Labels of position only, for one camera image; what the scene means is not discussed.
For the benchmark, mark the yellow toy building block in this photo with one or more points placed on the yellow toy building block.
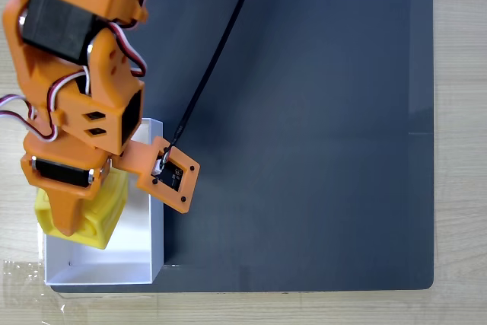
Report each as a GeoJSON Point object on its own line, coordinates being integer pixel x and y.
{"type": "Point", "coordinates": [102, 218]}

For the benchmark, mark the white open cardboard box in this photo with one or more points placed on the white open cardboard box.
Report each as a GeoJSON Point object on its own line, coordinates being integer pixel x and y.
{"type": "Point", "coordinates": [133, 249]}

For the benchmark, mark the wide clear tape patch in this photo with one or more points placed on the wide clear tape patch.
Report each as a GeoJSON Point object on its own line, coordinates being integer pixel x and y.
{"type": "Point", "coordinates": [21, 275]}

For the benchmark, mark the dark grey table mat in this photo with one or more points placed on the dark grey table mat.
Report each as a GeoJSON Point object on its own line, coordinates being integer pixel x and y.
{"type": "Point", "coordinates": [304, 150]}

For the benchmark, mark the orange camera mount bracket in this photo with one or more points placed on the orange camera mount bracket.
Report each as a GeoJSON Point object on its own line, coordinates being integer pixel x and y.
{"type": "Point", "coordinates": [142, 159]}

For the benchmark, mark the black camera circuit board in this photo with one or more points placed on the black camera circuit board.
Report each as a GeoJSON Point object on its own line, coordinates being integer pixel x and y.
{"type": "Point", "coordinates": [170, 176]}

